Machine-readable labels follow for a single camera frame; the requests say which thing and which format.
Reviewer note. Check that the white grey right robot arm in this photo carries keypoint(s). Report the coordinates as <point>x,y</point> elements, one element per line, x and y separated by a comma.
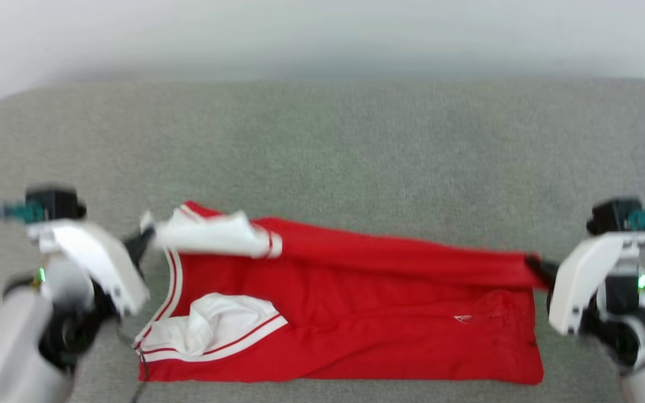
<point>641,336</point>

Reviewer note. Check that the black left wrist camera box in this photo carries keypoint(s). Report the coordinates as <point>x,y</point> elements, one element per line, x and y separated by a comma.
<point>54,204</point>

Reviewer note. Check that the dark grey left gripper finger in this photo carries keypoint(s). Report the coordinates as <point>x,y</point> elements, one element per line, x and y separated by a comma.
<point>139,243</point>

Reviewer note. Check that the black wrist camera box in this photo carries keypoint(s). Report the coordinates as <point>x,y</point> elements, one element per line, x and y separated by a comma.
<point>613,215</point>
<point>54,204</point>

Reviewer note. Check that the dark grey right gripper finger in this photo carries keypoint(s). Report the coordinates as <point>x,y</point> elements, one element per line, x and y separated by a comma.
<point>542,270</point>

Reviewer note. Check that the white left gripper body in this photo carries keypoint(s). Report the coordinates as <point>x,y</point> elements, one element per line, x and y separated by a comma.
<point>96,260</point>

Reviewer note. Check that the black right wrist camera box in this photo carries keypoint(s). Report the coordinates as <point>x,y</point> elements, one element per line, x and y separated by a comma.
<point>613,215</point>

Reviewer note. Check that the red and white garment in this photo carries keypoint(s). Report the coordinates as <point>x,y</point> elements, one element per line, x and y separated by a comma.
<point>356,319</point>

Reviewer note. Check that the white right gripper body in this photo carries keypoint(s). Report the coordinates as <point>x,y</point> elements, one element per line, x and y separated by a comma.
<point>585,280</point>

